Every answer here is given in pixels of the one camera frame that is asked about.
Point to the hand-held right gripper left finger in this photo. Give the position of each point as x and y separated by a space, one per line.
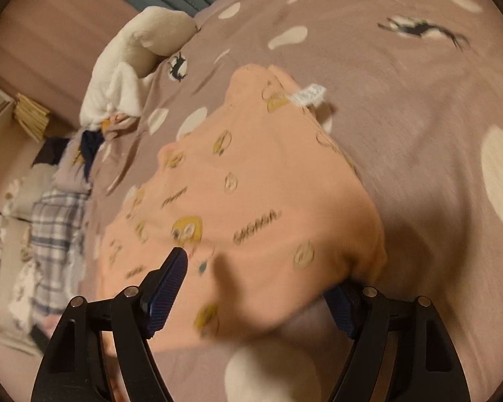
165 289

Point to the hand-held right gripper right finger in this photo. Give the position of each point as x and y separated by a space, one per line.
341 312

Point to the peach printed pants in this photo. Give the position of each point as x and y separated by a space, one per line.
255 184

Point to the cream clothes pile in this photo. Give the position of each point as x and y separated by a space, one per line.
23 284

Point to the plaid pillow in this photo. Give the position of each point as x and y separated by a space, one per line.
54 238

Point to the mauve pillow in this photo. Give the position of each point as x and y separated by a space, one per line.
69 178

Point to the navy cloth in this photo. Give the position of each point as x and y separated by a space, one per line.
90 146

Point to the mauve printed blanket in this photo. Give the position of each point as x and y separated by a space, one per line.
402 113

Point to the white plush toy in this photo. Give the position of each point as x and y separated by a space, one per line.
121 79

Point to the yellow striped object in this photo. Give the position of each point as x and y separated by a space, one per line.
31 117

